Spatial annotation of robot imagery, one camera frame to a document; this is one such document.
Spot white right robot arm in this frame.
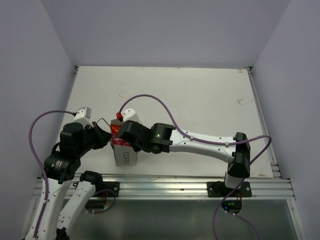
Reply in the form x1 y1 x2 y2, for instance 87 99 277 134
118 120 251 197

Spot aluminium right side rail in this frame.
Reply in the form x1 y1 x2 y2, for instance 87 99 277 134
246 67 282 179

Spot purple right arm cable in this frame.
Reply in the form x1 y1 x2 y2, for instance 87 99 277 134
119 93 273 240

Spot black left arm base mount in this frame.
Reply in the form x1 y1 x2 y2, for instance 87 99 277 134
85 181 120 214

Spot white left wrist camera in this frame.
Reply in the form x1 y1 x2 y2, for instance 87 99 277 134
73 106 92 127

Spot red peanut snack packet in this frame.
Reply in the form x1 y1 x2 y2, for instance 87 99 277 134
110 124 132 147

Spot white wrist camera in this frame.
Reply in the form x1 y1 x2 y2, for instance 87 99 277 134
116 108 140 123
73 106 92 127

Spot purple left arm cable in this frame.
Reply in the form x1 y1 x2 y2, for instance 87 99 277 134
28 109 77 238

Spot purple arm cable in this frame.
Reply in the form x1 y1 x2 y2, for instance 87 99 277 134
119 93 273 240
28 109 77 238

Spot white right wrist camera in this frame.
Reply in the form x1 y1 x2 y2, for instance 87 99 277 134
116 108 140 123

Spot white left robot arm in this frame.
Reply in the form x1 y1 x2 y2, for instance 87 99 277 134
25 122 112 240

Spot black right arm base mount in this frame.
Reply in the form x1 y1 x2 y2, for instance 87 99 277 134
206 181 253 198

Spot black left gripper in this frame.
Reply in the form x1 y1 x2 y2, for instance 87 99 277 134
75 120 113 156

